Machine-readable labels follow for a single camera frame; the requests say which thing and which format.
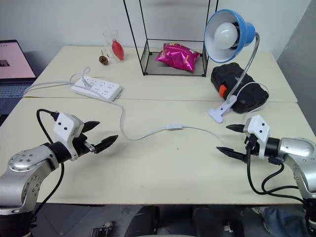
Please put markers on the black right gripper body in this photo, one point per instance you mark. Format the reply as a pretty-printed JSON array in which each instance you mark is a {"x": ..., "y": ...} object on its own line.
[{"x": 252, "y": 146}]

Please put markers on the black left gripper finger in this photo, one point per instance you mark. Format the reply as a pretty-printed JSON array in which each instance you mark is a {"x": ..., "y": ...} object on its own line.
[
  {"x": 90, "y": 126},
  {"x": 106, "y": 143}
]

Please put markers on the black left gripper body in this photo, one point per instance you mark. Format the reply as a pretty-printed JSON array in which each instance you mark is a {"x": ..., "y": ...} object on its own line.
[{"x": 82, "y": 146}]

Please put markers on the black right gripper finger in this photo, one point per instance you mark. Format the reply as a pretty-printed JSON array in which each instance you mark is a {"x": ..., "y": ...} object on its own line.
[
  {"x": 237, "y": 128},
  {"x": 233, "y": 153}
]

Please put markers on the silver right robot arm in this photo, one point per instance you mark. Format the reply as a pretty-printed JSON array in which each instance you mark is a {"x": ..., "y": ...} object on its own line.
[{"x": 296, "y": 148}]

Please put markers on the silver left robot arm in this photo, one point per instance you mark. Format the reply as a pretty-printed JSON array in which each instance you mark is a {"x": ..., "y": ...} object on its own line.
[{"x": 22, "y": 160}]

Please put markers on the blue clip desk lamp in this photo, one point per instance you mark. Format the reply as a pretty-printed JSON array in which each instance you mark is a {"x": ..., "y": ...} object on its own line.
[{"x": 244, "y": 32}]

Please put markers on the white power strip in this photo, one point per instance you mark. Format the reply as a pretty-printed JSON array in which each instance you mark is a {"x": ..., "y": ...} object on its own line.
[{"x": 103, "y": 87}]

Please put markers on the black tool case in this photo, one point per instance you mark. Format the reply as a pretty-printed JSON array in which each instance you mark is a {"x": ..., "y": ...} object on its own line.
[{"x": 229, "y": 74}]

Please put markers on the brown pine cone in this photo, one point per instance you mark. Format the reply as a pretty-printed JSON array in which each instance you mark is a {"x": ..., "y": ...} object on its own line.
[{"x": 103, "y": 60}]

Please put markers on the blue jeans leg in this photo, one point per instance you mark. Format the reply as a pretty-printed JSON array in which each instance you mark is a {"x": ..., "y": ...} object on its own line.
[{"x": 284, "y": 219}]

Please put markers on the red bottle-shaped object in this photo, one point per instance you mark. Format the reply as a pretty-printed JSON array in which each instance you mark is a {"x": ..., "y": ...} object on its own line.
[{"x": 118, "y": 49}]

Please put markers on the small black box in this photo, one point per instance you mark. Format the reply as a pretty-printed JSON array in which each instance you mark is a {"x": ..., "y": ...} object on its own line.
[{"x": 98, "y": 232}]

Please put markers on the clear glass cup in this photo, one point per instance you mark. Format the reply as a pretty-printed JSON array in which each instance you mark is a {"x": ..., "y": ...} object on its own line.
[{"x": 108, "y": 37}]

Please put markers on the pink snack bag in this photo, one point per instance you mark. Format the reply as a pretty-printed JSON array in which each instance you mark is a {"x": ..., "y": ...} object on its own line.
[{"x": 177, "y": 58}]

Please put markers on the white light bulb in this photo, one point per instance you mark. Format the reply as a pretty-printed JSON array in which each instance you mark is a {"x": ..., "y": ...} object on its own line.
[{"x": 225, "y": 35}]

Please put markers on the open laptop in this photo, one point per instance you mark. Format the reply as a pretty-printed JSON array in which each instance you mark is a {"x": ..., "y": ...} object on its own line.
[{"x": 14, "y": 61}]

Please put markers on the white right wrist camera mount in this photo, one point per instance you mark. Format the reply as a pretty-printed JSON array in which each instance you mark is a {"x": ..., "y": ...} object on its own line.
[{"x": 259, "y": 126}]

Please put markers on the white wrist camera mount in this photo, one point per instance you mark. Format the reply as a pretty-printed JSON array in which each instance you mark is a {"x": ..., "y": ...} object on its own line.
[
  {"x": 65, "y": 124},
  {"x": 259, "y": 126}
]

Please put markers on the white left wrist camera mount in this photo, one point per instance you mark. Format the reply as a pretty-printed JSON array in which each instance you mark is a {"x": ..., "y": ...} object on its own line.
[{"x": 65, "y": 124}]

